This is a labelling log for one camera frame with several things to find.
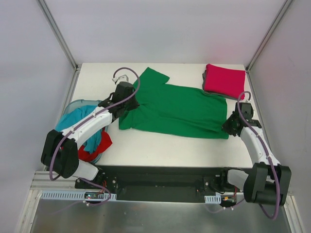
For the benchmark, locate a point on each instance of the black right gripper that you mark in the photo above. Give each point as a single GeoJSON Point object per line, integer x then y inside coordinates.
{"type": "Point", "coordinates": [231, 124]}

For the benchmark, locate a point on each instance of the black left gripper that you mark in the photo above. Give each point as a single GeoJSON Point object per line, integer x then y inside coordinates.
{"type": "Point", "coordinates": [131, 104]}

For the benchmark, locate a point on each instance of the green t shirt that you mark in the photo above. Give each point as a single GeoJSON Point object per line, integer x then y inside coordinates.
{"type": "Point", "coordinates": [177, 110]}

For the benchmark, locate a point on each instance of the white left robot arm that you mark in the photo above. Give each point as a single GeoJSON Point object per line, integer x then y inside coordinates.
{"type": "Point", "coordinates": [60, 152]}

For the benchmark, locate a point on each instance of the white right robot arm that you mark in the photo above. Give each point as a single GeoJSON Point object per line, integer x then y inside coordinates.
{"type": "Point", "coordinates": [267, 182]}

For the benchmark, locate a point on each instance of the red t shirt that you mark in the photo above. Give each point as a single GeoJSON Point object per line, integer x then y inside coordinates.
{"type": "Point", "coordinates": [94, 147]}

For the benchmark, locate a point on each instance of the folded magenta t shirt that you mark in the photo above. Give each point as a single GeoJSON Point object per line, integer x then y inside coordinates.
{"type": "Point", "coordinates": [224, 81]}

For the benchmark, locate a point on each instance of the teal t shirt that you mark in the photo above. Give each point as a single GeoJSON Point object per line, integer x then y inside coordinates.
{"type": "Point", "coordinates": [69, 119]}

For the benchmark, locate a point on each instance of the folded grey t shirt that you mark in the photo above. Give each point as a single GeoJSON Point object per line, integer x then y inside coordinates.
{"type": "Point", "coordinates": [218, 94]}

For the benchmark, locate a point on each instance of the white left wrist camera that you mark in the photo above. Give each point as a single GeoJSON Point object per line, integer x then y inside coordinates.
{"type": "Point", "coordinates": [122, 78]}

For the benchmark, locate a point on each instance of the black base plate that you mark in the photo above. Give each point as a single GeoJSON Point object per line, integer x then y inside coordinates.
{"type": "Point", "coordinates": [164, 184]}

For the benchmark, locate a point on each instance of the right white cable duct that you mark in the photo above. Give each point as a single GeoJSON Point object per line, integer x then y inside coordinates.
{"type": "Point", "coordinates": [216, 199]}

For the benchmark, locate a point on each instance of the white cable duct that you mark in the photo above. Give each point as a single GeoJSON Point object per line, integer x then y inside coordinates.
{"type": "Point", "coordinates": [77, 195]}
{"type": "Point", "coordinates": [216, 199]}

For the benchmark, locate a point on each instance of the left white cable duct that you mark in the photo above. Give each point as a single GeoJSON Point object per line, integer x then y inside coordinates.
{"type": "Point", "coordinates": [77, 195]}

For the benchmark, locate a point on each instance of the left aluminium frame post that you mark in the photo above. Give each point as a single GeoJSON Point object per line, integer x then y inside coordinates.
{"type": "Point", "coordinates": [57, 33]}

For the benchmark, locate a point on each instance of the aluminium frame post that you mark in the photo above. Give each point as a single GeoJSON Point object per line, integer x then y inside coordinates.
{"type": "Point", "coordinates": [270, 32]}
{"type": "Point", "coordinates": [57, 33]}

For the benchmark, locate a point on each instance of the right aluminium frame post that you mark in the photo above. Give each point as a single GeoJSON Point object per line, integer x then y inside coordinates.
{"type": "Point", "coordinates": [270, 32]}

